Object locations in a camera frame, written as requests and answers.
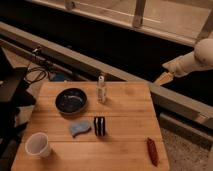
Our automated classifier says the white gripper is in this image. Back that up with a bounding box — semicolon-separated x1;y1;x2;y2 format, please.
154;56;187;86

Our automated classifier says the black white striped eraser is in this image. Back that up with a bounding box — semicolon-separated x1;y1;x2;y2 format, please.
93;117;105;136

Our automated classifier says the small clear spray bottle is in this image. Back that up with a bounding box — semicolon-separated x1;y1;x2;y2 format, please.
97;76;106;104

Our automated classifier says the dark blue bowl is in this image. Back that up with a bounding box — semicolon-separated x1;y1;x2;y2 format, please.
55;88;87;115

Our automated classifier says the white paper cup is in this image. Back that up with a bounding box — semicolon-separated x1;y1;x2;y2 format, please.
25;132;51;158

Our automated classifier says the black chair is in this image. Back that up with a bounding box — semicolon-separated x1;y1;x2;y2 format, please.
0;47;36;158

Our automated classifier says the black cable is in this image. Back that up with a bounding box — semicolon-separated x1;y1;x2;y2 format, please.
23;46;56;85

